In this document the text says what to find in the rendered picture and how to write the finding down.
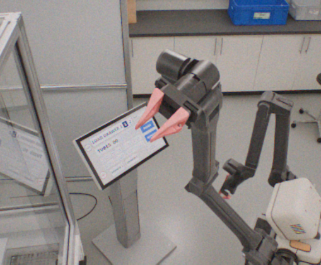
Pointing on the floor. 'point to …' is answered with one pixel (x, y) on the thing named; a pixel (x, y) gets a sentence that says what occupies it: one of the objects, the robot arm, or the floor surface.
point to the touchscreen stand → (131, 229)
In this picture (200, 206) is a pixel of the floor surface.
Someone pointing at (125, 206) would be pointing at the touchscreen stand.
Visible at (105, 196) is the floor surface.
